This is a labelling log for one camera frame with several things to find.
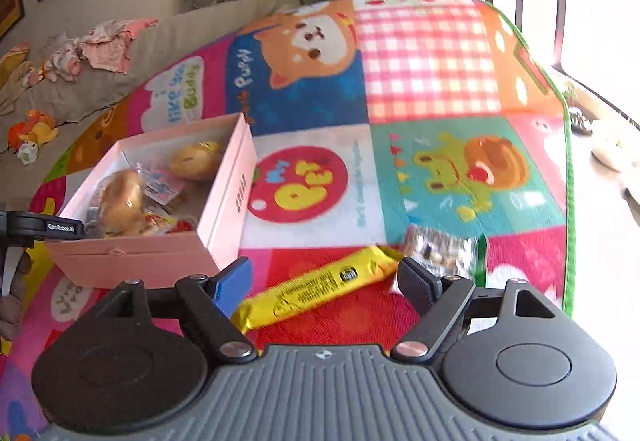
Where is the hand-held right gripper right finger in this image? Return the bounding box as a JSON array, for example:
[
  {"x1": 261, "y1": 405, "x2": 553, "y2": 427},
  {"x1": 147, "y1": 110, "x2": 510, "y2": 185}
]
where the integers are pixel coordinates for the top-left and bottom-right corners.
[{"x1": 389, "y1": 256, "x2": 567, "y2": 364}]

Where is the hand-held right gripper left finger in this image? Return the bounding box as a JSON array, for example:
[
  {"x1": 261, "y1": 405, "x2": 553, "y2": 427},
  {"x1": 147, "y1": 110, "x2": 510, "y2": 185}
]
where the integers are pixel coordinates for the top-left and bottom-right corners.
[{"x1": 122, "y1": 256, "x2": 258, "y2": 366}]

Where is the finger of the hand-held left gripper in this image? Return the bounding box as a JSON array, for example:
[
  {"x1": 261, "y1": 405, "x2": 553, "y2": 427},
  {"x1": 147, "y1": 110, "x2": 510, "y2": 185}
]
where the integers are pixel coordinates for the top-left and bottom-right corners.
[{"x1": 81, "y1": 206, "x2": 105, "y2": 239}]

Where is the packaged bread bun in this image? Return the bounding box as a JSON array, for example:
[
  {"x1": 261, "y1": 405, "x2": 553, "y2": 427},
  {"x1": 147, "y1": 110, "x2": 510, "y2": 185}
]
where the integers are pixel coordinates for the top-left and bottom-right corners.
[
  {"x1": 99, "y1": 169, "x2": 149, "y2": 238},
  {"x1": 169, "y1": 141, "x2": 225, "y2": 183}
]

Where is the pink cardboard box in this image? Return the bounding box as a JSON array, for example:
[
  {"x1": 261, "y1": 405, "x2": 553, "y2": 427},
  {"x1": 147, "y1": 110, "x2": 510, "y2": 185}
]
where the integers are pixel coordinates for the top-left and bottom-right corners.
[{"x1": 45, "y1": 113, "x2": 259, "y2": 290}]

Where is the yellow snack bar packet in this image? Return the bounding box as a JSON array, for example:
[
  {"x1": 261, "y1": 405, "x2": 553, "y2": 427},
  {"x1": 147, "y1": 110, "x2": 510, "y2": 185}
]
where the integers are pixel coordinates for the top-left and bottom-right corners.
[{"x1": 235, "y1": 243, "x2": 407, "y2": 335}]

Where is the person's left hand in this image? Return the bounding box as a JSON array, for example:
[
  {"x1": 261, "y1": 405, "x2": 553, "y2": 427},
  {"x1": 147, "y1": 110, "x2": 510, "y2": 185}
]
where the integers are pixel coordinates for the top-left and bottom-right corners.
[{"x1": 0, "y1": 251, "x2": 34, "y2": 343}]

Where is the yellow red snack packet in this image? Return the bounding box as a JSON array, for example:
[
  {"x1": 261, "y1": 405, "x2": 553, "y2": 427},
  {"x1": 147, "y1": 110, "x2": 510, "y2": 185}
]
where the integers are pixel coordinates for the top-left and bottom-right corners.
[{"x1": 132, "y1": 213, "x2": 179, "y2": 236}]

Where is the small white green toy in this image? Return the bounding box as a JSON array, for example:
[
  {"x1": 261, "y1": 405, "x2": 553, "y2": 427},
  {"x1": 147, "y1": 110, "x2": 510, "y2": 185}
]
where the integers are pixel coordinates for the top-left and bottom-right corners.
[{"x1": 17, "y1": 143, "x2": 40, "y2": 168}]

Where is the pink wafer snack packet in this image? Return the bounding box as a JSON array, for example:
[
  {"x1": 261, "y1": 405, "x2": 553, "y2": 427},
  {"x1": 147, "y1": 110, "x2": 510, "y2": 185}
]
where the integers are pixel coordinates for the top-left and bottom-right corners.
[{"x1": 134, "y1": 160, "x2": 182, "y2": 208}]

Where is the orange plush toy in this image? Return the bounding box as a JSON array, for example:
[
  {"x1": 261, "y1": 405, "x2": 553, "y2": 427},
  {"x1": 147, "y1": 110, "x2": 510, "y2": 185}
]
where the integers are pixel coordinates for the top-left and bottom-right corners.
[{"x1": 7, "y1": 110, "x2": 58, "y2": 154}]

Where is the colourful cartoon play mat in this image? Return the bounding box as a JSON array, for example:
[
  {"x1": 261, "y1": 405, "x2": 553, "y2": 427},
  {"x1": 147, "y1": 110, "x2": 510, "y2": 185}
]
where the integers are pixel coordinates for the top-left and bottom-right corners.
[{"x1": 0, "y1": 0, "x2": 573, "y2": 432}]

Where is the white patterned baby garment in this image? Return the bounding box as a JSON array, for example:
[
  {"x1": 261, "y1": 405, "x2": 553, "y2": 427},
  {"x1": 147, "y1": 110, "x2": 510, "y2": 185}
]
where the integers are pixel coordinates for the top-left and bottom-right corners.
[{"x1": 44, "y1": 35, "x2": 85, "y2": 82}]

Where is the pink baby garment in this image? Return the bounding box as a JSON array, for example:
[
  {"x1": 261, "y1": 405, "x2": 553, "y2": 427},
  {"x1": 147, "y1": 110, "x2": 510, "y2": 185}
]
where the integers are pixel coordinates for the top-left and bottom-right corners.
[{"x1": 80, "y1": 18, "x2": 162, "y2": 74}]

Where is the grey sofa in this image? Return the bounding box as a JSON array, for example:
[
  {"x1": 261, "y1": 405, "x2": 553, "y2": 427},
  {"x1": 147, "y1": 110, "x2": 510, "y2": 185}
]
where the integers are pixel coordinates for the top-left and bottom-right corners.
[{"x1": 0, "y1": 0, "x2": 301, "y2": 172}]

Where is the white object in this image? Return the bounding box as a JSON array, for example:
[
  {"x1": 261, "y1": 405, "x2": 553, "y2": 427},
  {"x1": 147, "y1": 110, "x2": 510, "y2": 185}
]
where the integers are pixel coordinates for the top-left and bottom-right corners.
[{"x1": 592, "y1": 131, "x2": 634, "y2": 172}]

